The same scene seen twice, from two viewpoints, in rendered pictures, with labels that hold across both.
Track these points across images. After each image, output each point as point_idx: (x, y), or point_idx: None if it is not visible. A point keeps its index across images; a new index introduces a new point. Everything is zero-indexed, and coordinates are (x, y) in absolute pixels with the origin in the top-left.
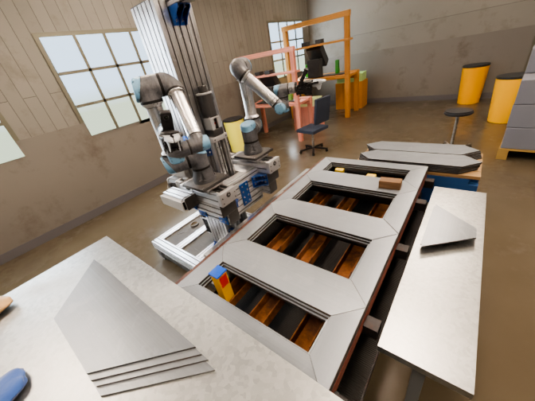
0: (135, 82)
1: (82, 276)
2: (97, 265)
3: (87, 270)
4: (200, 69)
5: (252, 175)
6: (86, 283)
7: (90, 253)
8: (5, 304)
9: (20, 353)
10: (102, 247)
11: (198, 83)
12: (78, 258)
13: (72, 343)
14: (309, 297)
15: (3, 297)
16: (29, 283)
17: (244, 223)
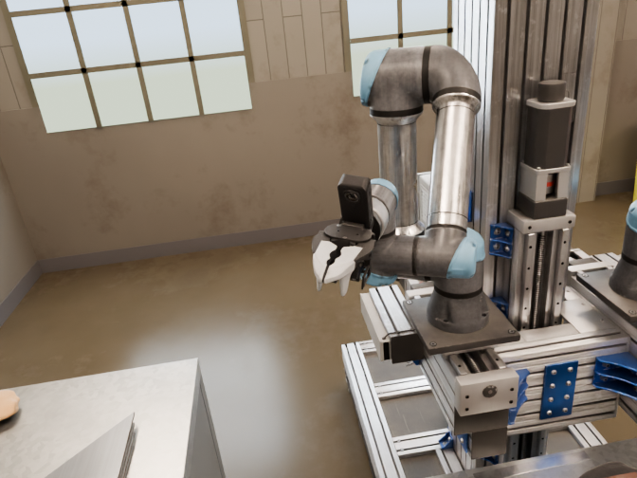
0: (371, 64)
1: (92, 442)
2: (124, 433)
3: (107, 432)
4: (569, 36)
5: (604, 353)
6: (80, 468)
7: (151, 384)
8: (2, 414)
9: None
10: (171, 384)
11: (549, 71)
12: (133, 381)
13: None
14: None
15: (12, 396)
16: (57, 386)
17: (509, 472)
